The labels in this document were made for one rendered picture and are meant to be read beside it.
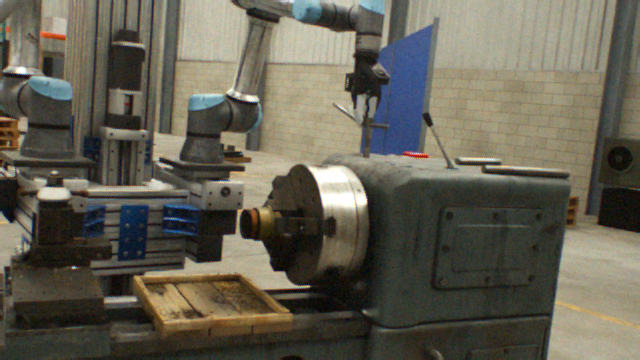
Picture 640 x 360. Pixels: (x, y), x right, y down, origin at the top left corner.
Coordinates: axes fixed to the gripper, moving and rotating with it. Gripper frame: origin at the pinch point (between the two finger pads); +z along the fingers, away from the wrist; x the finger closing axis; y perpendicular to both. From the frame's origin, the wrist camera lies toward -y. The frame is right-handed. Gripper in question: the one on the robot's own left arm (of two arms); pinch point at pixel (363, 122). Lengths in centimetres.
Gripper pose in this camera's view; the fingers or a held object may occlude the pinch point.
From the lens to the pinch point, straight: 186.3
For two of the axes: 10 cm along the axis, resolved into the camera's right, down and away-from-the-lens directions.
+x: -8.9, -0.3, -4.5
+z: -0.9, 9.9, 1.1
